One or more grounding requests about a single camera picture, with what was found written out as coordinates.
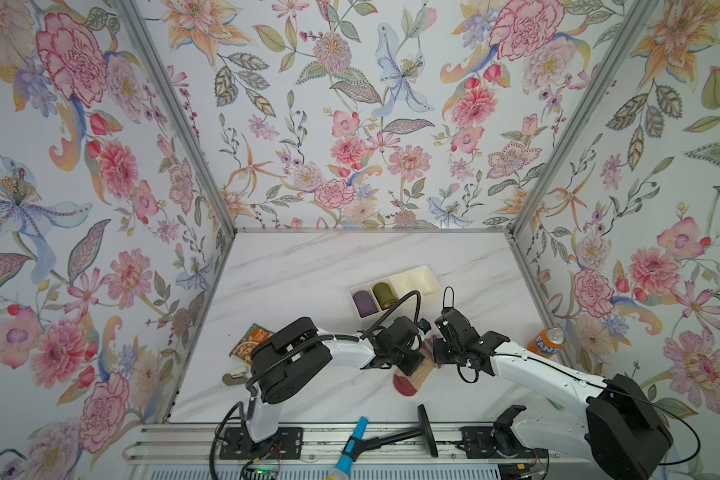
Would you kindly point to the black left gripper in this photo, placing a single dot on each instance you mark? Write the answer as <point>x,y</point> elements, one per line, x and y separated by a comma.
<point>416,358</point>

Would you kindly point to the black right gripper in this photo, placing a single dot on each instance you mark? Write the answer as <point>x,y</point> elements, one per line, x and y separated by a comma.
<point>438,358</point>

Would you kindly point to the beige pink purple striped sock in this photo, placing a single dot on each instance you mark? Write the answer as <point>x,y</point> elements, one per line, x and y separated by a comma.
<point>410,385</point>

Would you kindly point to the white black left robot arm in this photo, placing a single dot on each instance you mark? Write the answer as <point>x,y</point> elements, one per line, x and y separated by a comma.
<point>286,362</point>

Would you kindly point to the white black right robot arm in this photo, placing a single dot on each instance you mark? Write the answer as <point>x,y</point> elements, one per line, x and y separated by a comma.
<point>607,421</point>

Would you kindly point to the rolled green sock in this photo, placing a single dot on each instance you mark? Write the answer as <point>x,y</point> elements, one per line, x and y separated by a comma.
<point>384,295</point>

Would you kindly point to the rolled purple sock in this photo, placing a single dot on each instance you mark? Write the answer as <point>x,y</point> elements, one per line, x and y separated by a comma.
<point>365,304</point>

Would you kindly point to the cream divided organizer tray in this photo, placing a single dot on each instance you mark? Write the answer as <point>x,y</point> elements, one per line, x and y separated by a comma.
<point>420,278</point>

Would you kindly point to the green packet on table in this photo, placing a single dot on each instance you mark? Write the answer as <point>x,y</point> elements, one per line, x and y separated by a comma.
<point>254,336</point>

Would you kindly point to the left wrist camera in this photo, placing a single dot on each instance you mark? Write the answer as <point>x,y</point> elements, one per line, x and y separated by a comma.
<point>424,326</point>

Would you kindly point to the blue handled black tool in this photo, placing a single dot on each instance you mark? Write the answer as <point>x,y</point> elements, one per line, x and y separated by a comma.
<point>357,445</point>

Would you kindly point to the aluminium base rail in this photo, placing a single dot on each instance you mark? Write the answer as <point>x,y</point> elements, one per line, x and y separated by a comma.
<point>186,451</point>

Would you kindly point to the aluminium corner post left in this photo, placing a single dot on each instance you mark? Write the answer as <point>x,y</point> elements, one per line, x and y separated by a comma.
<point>138,32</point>

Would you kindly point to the aluminium corner post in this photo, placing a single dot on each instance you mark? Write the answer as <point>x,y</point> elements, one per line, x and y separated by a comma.
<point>138,32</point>
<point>632,25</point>

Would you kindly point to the aluminium corner post right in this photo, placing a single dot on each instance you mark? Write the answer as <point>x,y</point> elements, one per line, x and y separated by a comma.
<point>632,25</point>

